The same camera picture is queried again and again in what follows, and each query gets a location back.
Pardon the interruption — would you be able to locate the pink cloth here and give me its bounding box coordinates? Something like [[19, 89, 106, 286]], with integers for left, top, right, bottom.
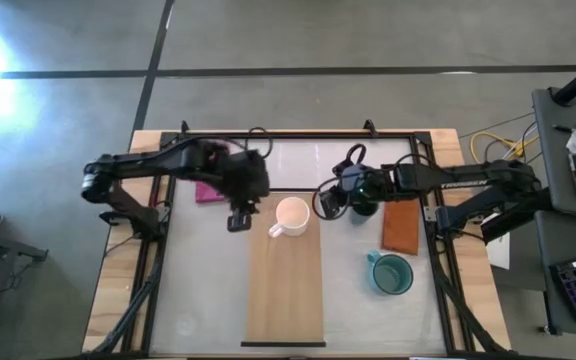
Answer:
[[194, 141, 231, 205]]

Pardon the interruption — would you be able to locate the large teal glass mug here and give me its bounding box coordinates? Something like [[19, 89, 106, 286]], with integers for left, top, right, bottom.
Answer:
[[365, 249, 415, 297]]

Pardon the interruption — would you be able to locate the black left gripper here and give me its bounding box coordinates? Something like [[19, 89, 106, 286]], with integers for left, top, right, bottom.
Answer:
[[216, 143, 272, 233]]

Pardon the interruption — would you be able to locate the wooden shelf board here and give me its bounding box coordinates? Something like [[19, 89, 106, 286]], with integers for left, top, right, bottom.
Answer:
[[244, 191, 326, 344]]

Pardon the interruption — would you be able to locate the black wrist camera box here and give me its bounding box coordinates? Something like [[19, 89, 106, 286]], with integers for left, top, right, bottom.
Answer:
[[318, 187, 349, 219]]

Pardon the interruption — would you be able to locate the black aluminium table frame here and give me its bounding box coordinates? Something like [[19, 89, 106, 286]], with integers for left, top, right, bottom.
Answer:
[[81, 130, 515, 359]]

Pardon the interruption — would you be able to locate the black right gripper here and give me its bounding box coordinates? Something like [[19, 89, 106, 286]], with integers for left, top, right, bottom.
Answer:
[[338, 163, 397, 217]]

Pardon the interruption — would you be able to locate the black cable loop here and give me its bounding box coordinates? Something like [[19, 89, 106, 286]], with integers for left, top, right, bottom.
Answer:
[[244, 126, 274, 160], [343, 142, 368, 168]]

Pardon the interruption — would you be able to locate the yellow cable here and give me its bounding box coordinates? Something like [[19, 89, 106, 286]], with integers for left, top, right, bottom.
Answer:
[[469, 130, 540, 165]]

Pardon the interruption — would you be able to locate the grey lower desk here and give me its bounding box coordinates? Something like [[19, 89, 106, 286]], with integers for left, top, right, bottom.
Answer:
[[534, 209, 576, 338]]

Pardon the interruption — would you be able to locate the grey side desk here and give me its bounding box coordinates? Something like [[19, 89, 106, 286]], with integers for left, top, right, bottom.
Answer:
[[531, 86, 576, 220]]

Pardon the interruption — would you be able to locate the small dark teal cup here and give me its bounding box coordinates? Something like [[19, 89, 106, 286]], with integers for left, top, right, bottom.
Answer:
[[349, 200, 380, 225]]

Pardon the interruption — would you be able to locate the white ceramic mug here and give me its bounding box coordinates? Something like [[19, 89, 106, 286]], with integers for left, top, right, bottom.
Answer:
[[267, 195, 312, 239]]

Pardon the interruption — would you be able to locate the white paper sheet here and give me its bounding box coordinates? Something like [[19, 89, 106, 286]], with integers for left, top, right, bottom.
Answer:
[[482, 213, 513, 272]]

